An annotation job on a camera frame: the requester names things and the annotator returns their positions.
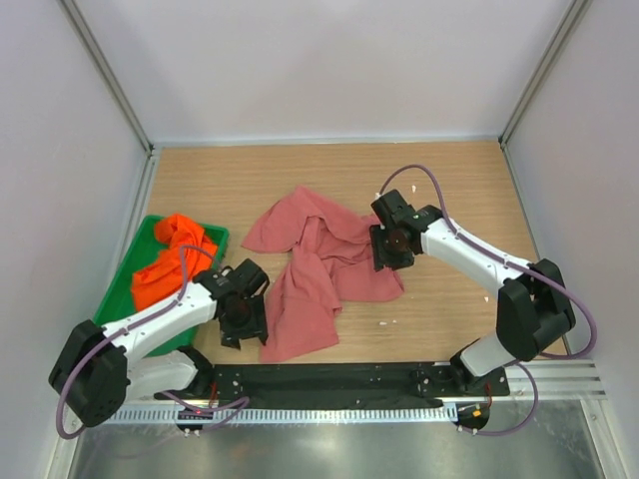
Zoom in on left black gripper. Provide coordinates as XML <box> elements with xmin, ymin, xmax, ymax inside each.
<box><xmin>220</xmin><ymin>293</ymin><xmax>268</xmax><ymax>349</ymax></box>

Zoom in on pink t shirt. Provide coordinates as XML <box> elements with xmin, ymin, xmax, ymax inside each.
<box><xmin>242</xmin><ymin>186</ymin><xmax>404</xmax><ymax>363</ymax></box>

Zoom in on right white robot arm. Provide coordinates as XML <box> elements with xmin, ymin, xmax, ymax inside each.
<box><xmin>369</xmin><ymin>199</ymin><xmax>576</xmax><ymax>395</ymax></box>

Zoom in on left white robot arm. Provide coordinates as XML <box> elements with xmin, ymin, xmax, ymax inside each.
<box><xmin>49</xmin><ymin>259</ymin><xmax>270</xmax><ymax>439</ymax></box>

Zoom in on orange t shirt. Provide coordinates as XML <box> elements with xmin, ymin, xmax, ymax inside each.
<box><xmin>131</xmin><ymin>214</ymin><xmax>218</xmax><ymax>311</ymax></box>

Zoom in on green plastic tray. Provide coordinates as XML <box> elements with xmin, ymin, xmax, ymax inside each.
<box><xmin>93</xmin><ymin>215</ymin><xmax>230</xmax><ymax>356</ymax></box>

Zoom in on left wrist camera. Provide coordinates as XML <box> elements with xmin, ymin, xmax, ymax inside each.
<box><xmin>222</xmin><ymin>258</ymin><xmax>270</xmax><ymax>297</ymax></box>

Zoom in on slotted white cable duct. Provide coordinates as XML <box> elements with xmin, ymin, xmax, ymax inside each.
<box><xmin>104</xmin><ymin>403</ymin><xmax>457</xmax><ymax>426</ymax></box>

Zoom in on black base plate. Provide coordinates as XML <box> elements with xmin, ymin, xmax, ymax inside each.
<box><xmin>174</xmin><ymin>362</ymin><xmax>510</xmax><ymax>410</ymax></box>

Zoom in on aluminium rail profile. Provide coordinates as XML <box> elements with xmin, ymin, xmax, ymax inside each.
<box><xmin>60</xmin><ymin>358</ymin><xmax>607</xmax><ymax>406</ymax></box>

